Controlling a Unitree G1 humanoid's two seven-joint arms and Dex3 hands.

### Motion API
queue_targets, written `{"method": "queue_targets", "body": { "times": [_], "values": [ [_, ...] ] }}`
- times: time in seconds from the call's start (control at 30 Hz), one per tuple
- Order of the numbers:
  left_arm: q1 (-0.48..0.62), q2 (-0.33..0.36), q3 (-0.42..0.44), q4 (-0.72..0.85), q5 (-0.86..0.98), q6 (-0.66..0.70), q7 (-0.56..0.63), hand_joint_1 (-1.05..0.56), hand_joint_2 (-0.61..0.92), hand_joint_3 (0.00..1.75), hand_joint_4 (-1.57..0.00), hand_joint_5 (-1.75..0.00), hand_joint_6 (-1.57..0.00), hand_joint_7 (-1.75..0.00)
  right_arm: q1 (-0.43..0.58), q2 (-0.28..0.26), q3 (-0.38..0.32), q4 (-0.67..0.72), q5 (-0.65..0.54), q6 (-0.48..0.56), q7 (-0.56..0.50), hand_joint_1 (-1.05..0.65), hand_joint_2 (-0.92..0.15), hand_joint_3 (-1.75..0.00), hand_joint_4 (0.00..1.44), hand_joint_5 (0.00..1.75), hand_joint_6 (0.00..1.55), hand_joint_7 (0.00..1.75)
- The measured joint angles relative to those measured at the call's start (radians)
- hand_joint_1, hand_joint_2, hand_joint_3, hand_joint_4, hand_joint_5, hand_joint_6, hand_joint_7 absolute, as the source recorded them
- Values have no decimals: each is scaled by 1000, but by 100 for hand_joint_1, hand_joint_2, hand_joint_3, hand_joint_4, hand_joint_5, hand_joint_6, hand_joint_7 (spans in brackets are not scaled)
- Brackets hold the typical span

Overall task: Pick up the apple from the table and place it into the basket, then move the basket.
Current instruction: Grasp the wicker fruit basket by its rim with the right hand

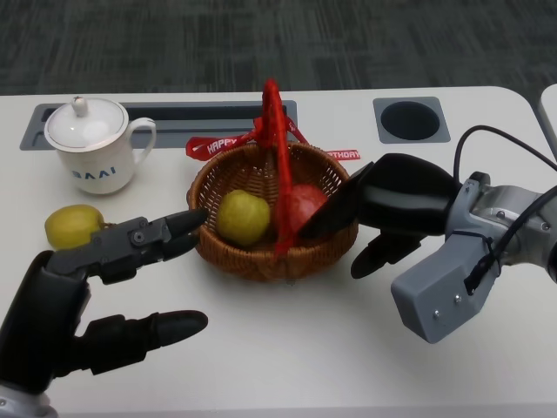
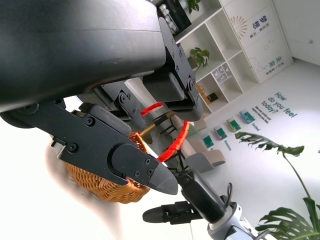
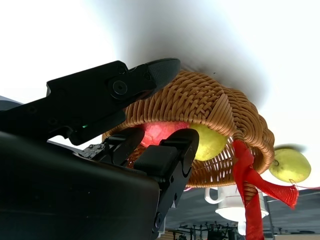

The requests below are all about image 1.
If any yellow-green pear without stem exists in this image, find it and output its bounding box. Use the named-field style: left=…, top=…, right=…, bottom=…
left=216, top=189, right=272, bottom=247

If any grey round-hole table grommet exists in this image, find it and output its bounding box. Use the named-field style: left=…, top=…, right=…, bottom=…
left=372, top=96, right=452, bottom=145

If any yellow-green pear with stem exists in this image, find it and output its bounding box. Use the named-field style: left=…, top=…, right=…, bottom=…
left=44, top=204, right=118, bottom=252

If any red birthday ribbon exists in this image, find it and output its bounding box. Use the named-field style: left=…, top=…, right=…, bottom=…
left=185, top=117, right=362, bottom=162

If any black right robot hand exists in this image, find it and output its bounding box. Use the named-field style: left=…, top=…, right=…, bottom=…
left=298, top=152, right=462, bottom=280

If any wicker basket with red handle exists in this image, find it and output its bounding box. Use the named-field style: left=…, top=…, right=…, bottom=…
left=186, top=78, right=360, bottom=283

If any red apple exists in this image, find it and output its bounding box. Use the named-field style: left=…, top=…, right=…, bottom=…
left=273, top=183, right=330, bottom=239

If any white lidded ceramic mug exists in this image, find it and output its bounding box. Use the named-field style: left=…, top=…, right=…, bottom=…
left=44, top=96, right=158, bottom=196

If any grey long cable tray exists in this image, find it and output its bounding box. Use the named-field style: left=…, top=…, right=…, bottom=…
left=20, top=100, right=299, bottom=152

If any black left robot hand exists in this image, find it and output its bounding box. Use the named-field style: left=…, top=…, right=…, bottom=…
left=0, top=208, right=210, bottom=395

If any grey right wrist camera housing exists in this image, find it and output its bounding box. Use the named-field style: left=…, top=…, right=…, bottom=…
left=390, top=230, right=500, bottom=345

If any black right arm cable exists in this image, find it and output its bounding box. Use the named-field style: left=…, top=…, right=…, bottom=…
left=452, top=125, right=557, bottom=297

